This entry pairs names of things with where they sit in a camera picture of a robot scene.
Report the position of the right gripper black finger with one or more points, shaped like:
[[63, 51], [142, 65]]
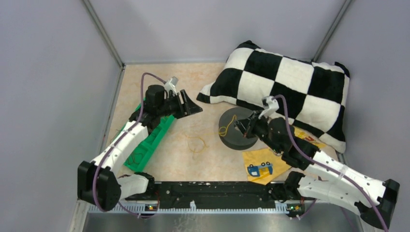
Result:
[[240, 124], [251, 131]]

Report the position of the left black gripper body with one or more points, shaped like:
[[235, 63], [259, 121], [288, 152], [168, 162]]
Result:
[[169, 107]]

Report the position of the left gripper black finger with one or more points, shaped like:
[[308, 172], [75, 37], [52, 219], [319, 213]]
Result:
[[187, 112], [187, 102]]

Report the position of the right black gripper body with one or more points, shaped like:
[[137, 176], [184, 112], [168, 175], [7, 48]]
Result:
[[264, 137]]

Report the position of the black cable spool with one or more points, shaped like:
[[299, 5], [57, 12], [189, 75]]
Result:
[[231, 136]]

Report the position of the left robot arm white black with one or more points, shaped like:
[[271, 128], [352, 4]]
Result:
[[97, 181]]

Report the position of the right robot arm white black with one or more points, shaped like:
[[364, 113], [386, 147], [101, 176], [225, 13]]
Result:
[[322, 177]]

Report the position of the yellow cloth with car print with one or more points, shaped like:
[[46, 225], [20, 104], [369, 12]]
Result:
[[264, 165]]

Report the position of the green compartment tray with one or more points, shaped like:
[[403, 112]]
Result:
[[138, 158]]

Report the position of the black white checkered pillow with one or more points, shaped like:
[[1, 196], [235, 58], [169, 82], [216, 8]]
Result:
[[315, 93]]

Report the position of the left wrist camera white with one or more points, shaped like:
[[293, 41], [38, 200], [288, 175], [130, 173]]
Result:
[[170, 86]]

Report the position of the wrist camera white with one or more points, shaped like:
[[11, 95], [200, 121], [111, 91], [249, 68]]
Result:
[[170, 86], [270, 105]]

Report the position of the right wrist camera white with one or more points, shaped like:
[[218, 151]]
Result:
[[270, 105]]

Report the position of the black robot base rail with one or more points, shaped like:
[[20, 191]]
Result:
[[216, 195]]

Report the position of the white slotted cable duct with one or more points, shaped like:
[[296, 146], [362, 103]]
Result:
[[142, 208]]

